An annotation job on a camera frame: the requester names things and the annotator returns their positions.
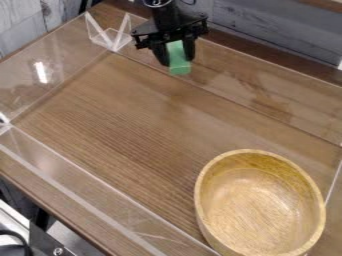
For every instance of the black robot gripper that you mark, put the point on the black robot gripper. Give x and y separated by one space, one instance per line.
170 24

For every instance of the green rectangular block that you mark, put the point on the green rectangular block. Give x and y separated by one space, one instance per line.
179 65

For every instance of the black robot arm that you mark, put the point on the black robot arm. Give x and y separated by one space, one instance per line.
170 25

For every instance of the brown wooden bowl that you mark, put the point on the brown wooden bowl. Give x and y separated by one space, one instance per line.
258 205

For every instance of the clear acrylic enclosure walls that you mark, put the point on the clear acrylic enclosure walls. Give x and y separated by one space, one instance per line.
106 135

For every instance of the black metal table frame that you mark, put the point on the black metal table frame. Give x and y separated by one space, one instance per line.
31 232

